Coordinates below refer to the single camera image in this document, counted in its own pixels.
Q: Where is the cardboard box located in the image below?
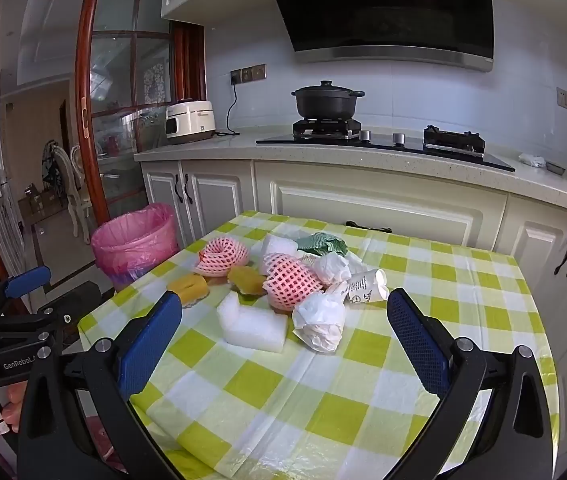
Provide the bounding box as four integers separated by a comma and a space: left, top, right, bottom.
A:
17, 191, 59, 217

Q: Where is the black power cable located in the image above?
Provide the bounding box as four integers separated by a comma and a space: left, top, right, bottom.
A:
214, 79, 240, 137

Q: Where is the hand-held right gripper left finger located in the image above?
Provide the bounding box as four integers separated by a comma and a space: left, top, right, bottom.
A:
17, 290, 184, 480

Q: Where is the cream kitchen base cabinet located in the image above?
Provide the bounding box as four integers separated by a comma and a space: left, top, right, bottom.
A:
134, 127, 567, 411

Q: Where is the white tissue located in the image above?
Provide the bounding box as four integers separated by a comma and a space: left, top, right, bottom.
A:
311, 252, 353, 286
291, 292, 347, 353

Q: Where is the black glass gas hob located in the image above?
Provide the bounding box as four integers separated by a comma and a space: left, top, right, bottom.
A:
256, 125, 515, 172

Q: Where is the pink foam net ring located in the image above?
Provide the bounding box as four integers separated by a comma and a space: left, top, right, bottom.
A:
193, 236, 250, 278

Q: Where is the small white foam block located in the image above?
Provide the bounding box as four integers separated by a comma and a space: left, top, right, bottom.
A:
258, 233, 300, 276

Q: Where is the black burner grate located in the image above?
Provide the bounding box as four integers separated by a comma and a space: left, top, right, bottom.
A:
292, 117, 363, 141
423, 125, 487, 153

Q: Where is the red wooden glass door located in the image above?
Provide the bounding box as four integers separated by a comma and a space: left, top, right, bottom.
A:
74, 0, 207, 223

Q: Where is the large white foam block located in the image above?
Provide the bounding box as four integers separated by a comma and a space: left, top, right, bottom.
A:
216, 291, 300, 353

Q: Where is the green patterned cloth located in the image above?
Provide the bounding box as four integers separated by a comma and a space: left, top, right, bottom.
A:
296, 231, 349, 257

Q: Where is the yellow sponge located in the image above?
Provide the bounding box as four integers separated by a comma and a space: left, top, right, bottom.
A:
226, 266, 269, 295
166, 275, 210, 307

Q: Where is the white dining chair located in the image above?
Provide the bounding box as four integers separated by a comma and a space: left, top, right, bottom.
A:
53, 145, 92, 244

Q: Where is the black cooking pot with lid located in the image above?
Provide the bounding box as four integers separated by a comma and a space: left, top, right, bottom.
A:
291, 80, 365, 119

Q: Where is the white rice cooker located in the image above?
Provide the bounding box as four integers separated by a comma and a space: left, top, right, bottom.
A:
164, 100, 215, 145

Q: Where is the pink bin with plastic liner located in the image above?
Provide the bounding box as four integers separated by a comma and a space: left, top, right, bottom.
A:
90, 203, 180, 293

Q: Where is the gold wall outlet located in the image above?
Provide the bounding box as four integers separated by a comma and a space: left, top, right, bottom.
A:
230, 64, 267, 84

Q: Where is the green white checked tablecloth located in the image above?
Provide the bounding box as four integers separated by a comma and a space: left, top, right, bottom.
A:
77, 210, 559, 480

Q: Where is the black range hood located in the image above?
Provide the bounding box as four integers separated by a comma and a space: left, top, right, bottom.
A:
259, 0, 495, 73

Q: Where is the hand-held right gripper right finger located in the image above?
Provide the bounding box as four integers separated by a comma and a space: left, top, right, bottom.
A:
386, 287, 559, 480

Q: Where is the pink foam net sleeve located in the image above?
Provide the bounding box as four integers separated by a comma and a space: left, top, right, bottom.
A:
262, 253, 325, 312

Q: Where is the white paper packet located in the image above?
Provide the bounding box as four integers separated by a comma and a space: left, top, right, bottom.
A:
346, 267, 390, 306

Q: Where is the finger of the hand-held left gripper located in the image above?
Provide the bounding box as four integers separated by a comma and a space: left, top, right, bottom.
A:
0, 307, 73, 347
0, 266, 52, 317

